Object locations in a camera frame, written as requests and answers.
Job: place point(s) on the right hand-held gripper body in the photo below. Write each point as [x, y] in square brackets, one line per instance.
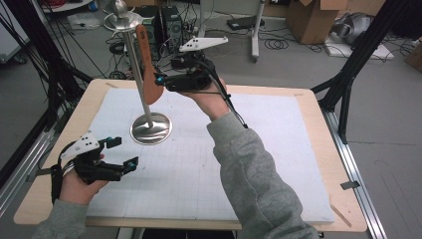
[190, 81]

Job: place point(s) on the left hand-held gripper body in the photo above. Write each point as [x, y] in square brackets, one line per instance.
[83, 144]

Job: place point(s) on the wooden rice spatula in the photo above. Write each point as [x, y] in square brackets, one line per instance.
[151, 89]

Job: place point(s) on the metal pole stand round base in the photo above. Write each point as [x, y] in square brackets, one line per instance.
[151, 131]

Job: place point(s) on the person's right hand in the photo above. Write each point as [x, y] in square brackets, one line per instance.
[212, 103]

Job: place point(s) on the person's left hand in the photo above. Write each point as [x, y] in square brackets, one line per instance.
[76, 191]

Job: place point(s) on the dark computer case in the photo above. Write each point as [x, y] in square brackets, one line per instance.
[156, 36]

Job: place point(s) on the black computer tower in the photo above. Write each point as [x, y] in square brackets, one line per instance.
[172, 30]

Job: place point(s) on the white stand leg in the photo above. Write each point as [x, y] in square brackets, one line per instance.
[255, 40]
[200, 26]

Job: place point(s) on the flat black device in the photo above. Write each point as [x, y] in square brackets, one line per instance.
[244, 22]

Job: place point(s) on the white grid mat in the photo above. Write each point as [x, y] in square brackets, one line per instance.
[282, 132]

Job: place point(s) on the large cardboard box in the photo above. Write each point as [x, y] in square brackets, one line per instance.
[312, 23]

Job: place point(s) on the white foam board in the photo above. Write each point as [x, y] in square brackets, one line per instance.
[345, 50]

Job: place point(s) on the grey bag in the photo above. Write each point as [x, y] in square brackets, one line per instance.
[355, 28]

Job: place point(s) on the dark tape piece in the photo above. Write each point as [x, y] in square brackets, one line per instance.
[350, 185]

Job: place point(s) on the small cardboard box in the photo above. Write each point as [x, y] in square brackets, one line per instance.
[415, 58]

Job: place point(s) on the aluminium rail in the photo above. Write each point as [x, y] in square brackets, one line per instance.
[358, 179]
[23, 166]

